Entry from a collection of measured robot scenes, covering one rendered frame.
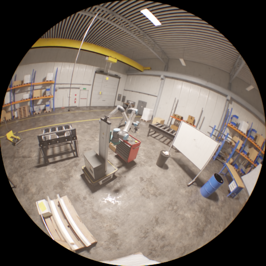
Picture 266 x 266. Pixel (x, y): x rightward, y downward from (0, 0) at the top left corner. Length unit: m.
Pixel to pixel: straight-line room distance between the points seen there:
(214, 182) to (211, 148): 1.29
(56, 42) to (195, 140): 10.65
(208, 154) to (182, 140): 1.32
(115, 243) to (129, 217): 0.83
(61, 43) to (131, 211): 10.20
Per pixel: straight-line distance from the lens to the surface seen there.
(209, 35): 7.98
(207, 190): 3.98
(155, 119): 8.83
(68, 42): 8.91
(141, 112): 11.64
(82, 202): 2.58
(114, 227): 2.40
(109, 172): 2.64
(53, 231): 2.40
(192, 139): 3.69
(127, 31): 7.60
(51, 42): 9.04
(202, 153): 3.56
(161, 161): 3.64
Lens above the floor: 2.40
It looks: 24 degrees down
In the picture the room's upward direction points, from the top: 14 degrees clockwise
